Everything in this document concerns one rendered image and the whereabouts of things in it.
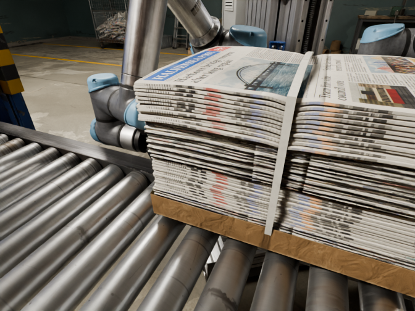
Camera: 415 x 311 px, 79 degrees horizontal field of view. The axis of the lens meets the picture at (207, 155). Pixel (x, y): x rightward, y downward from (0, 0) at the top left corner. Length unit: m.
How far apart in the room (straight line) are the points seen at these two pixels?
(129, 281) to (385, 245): 0.32
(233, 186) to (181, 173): 0.08
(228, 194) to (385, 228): 0.18
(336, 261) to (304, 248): 0.04
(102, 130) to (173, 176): 0.38
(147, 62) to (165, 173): 0.27
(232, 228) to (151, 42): 0.39
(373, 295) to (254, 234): 0.16
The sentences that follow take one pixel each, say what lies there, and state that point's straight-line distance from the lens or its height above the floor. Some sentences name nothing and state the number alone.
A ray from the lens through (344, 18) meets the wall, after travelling 7.21.
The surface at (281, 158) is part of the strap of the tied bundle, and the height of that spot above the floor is 0.96.
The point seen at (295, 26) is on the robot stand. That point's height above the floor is 1.04.
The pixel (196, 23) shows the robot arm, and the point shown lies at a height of 1.06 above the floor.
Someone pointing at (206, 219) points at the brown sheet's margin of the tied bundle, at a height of 0.83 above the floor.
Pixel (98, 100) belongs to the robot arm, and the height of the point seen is 0.91.
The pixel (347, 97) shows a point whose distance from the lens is 0.29.
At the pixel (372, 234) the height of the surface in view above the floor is 0.89.
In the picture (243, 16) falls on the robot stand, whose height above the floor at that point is 1.06.
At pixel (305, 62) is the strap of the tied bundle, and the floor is 1.05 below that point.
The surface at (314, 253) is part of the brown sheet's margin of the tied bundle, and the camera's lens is 0.38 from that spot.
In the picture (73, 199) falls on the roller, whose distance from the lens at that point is 0.54.
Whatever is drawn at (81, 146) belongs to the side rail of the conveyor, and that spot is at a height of 0.80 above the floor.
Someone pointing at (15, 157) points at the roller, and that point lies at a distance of 0.76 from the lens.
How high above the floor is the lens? 1.11
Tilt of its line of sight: 31 degrees down
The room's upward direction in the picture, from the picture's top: straight up
